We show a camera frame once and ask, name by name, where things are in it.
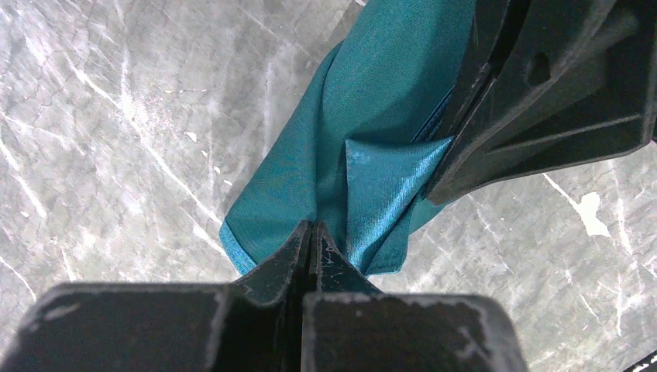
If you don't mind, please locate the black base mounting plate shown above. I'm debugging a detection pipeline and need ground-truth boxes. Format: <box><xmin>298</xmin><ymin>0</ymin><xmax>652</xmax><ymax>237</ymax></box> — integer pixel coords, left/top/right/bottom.
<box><xmin>624</xmin><ymin>350</ymin><xmax>657</xmax><ymax>372</ymax></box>

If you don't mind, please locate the teal cloth napkin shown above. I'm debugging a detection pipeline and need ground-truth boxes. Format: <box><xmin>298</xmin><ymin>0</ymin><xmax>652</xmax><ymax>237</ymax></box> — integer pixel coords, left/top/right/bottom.
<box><xmin>219</xmin><ymin>1</ymin><xmax>475</xmax><ymax>276</ymax></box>

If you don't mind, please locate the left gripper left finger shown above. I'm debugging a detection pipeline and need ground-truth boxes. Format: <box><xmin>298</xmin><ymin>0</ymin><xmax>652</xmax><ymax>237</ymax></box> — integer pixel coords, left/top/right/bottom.
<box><xmin>1</xmin><ymin>221</ymin><xmax>312</xmax><ymax>371</ymax></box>

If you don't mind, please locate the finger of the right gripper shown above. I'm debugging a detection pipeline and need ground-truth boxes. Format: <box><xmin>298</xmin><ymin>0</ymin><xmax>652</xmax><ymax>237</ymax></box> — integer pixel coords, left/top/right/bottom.
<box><xmin>425</xmin><ymin>0</ymin><xmax>656</xmax><ymax>205</ymax></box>
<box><xmin>427</xmin><ymin>1</ymin><xmax>534</xmax><ymax>149</ymax></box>

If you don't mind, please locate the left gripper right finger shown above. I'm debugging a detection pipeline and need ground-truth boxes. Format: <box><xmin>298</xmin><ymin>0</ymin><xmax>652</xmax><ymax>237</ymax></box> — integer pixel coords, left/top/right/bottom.
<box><xmin>301</xmin><ymin>223</ymin><xmax>528</xmax><ymax>371</ymax></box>

